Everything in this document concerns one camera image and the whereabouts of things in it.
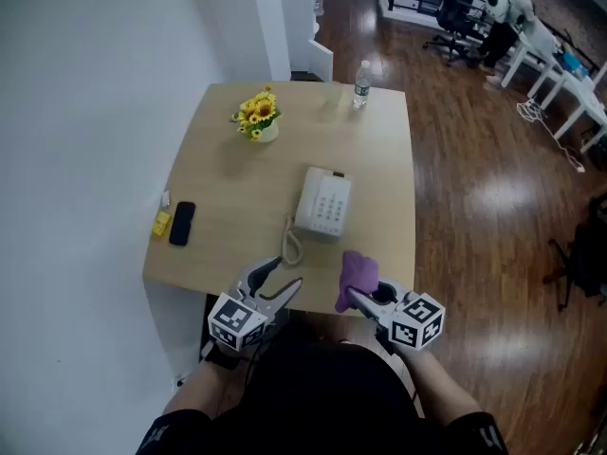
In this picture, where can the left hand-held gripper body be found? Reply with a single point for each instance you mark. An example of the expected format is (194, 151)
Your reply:
(237, 320)

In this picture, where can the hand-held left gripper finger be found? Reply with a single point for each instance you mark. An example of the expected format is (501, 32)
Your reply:
(266, 273)
(288, 292)

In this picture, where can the white telephone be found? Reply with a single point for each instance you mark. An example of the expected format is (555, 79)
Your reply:
(325, 204)

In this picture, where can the black smartphone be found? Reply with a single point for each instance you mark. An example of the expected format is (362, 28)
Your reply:
(182, 223)

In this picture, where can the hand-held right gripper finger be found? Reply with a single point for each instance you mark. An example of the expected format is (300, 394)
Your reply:
(366, 303)

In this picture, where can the blue item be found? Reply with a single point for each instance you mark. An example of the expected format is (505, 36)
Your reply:
(574, 63)

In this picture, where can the person's black clothing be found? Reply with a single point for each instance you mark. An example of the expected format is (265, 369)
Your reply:
(322, 396)

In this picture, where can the white cabinet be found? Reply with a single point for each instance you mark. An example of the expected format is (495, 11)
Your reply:
(303, 26)

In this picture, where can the clear plastic water bottle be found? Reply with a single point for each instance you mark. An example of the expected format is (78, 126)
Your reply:
(361, 85)

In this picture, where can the purple cloth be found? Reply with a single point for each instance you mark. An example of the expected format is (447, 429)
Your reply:
(356, 273)

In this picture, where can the black office chair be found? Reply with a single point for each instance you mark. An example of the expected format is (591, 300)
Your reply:
(455, 12)

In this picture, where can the person's right forearm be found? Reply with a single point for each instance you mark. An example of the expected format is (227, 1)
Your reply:
(441, 382)

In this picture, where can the person's left forearm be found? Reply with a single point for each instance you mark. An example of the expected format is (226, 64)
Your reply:
(204, 387)

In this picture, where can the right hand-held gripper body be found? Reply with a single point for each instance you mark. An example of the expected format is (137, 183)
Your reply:
(417, 320)

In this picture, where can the long white desk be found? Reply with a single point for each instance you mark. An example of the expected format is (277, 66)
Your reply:
(576, 88)

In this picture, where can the sunflowers in white pot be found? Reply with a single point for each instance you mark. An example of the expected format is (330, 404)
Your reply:
(260, 114)

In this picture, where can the small yellow box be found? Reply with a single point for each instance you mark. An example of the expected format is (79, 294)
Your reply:
(161, 224)

